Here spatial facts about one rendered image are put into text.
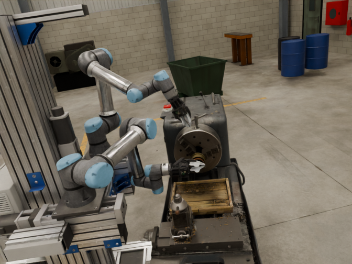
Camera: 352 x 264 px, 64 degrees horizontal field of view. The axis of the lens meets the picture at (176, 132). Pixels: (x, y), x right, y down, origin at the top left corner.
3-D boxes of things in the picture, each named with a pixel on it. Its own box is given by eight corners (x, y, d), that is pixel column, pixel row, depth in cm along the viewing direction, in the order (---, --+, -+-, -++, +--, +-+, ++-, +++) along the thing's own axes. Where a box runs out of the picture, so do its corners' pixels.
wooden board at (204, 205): (174, 187, 190) (173, 182, 188) (228, 183, 185) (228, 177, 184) (170, 216, 162) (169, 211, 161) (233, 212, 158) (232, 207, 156)
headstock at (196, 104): (173, 138, 264) (166, 98, 249) (224, 133, 258) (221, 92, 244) (166, 171, 210) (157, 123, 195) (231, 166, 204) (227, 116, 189)
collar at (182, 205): (171, 200, 134) (170, 196, 133) (187, 199, 133) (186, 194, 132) (169, 211, 126) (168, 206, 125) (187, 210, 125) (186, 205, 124)
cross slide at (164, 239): (156, 228, 146) (154, 221, 145) (239, 223, 141) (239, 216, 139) (151, 253, 131) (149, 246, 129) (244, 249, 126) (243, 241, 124)
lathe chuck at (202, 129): (176, 166, 200) (173, 125, 188) (220, 166, 197) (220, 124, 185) (175, 173, 192) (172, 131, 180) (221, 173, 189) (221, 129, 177)
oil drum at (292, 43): (276, 74, 784) (276, 41, 750) (296, 70, 791) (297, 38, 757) (288, 78, 730) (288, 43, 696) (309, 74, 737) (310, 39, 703)
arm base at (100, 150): (87, 160, 178) (83, 146, 174) (92, 150, 192) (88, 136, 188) (110, 156, 178) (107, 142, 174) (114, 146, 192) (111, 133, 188)
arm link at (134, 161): (109, 121, 160) (129, 189, 181) (124, 122, 155) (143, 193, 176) (121, 113, 169) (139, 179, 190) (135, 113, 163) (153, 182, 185)
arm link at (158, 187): (152, 186, 184) (149, 172, 180) (166, 189, 179) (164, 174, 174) (145, 193, 178) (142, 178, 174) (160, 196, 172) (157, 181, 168)
